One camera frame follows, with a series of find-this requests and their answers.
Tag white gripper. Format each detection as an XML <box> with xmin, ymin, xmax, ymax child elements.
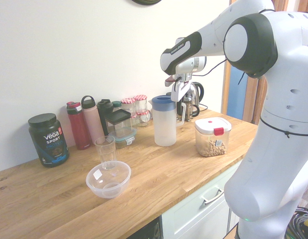
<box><xmin>171</xmin><ymin>81</ymin><xmax>192</xmax><ymax>117</ymax></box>

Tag translucent pitcher blue lid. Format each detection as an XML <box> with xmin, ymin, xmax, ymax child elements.
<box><xmin>151</xmin><ymin>95</ymin><xmax>187</xmax><ymax>147</ymax></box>

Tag red water bottle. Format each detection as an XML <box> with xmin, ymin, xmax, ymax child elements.
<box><xmin>66</xmin><ymin>101</ymin><xmax>92</xmax><ymax>150</ymax></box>

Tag glass French press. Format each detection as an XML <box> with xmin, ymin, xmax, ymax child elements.
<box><xmin>180</xmin><ymin>94</ymin><xmax>200</xmax><ymax>122</ymax></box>

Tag steel electric kettle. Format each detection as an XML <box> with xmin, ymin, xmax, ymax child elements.
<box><xmin>190</xmin><ymin>81</ymin><xmax>205</xmax><ymax>110</ymax></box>

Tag tall jar red checked lid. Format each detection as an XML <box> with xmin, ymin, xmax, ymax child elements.
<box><xmin>133</xmin><ymin>94</ymin><xmax>148</xmax><ymax>113</ymax></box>
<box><xmin>121</xmin><ymin>98</ymin><xmax>136</xmax><ymax>116</ymax></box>

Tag cereal container white lid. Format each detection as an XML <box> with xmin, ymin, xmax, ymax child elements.
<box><xmin>194</xmin><ymin>118</ymin><xmax>232</xmax><ymax>157</ymax></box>

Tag blue door panel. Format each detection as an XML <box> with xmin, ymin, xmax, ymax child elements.
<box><xmin>229</xmin><ymin>64</ymin><xmax>249</xmax><ymax>123</ymax></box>

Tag glass container teal lid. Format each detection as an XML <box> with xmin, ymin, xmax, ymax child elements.
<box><xmin>108</xmin><ymin>126</ymin><xmax>137</xmax><ymax>149</ymax></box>

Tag square canister black lid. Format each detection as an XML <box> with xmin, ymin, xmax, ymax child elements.
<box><xmin>104</xmin><ymin>109</ymin><xmax>133</xmax><ymax>136</ymax></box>

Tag dark green shaker bottle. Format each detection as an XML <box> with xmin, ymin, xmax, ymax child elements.
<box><xmin>97</xmin><ymin>99</ymin><xmax>114</xmax><ymax>136</ymax></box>

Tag clear drinking glass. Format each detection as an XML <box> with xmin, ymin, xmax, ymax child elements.
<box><xmin>94</xmin><ymin>136</ymin><xmax>117</xmax><ymax>171</ymax></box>

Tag pink bottle black cap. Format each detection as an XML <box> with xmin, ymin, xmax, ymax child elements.
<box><xmin>81</xmin><ymin>95</ymin><xmax>105</xmax><ymax>144</ymax></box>

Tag white cabinet drawer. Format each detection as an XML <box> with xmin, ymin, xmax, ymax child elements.
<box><xmin>160</xmin><ymin>159</ymin><xmax>244</xmax><ymax>239</ymax></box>

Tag clear plastic bowl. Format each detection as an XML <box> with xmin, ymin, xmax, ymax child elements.
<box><xmin>85</xmin><ymin>161</ymin><xmax>132</xmax><ymax>199</ymax></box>

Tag steel dishwasher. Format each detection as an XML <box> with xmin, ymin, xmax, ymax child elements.
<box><xmin>124</xmin><ymin>216</ymin><xmax>162</xmax><ymax>239</ymax></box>

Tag black protein powder tub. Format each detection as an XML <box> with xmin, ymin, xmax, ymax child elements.
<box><xmin>27</xmin><ymin>113</ymin><xmax>70</xmax><ymax>168</ymax></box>

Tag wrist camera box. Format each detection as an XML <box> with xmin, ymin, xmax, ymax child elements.
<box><xmin>164</xmin><ymin>75</ymin><xmax>181</xmax><ymax>88</ymax></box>

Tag wooden door frame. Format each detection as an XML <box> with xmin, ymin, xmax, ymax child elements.
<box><xmin>220</xmin><ymin>0</ymin><xmax>268</xmax><ymax>125</ymax></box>

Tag silver drawer handle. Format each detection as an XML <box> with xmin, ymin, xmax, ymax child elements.
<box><xmin>200</xmin><ymin>188</ymin><xmax>224</xmax><ymax>205</ymax></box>

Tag coiled black floor cables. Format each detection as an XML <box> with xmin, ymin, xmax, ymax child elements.
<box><xmin>287</xmin><ymin>206</ymin><xmax>308</xmax><ymax>239</ymax></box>

